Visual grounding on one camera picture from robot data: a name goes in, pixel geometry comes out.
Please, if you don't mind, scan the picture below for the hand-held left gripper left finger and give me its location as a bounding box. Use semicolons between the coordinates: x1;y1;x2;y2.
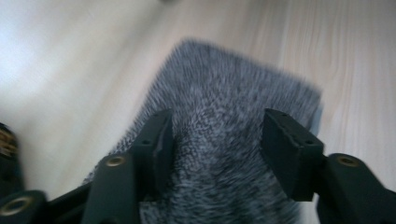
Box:
129;107;175;201

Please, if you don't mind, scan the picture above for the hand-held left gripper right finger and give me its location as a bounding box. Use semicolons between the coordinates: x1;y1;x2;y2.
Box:
261;107;327;203

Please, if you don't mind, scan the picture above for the grey and blue fuzzy sock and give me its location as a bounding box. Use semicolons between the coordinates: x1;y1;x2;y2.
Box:
82;36;323;224

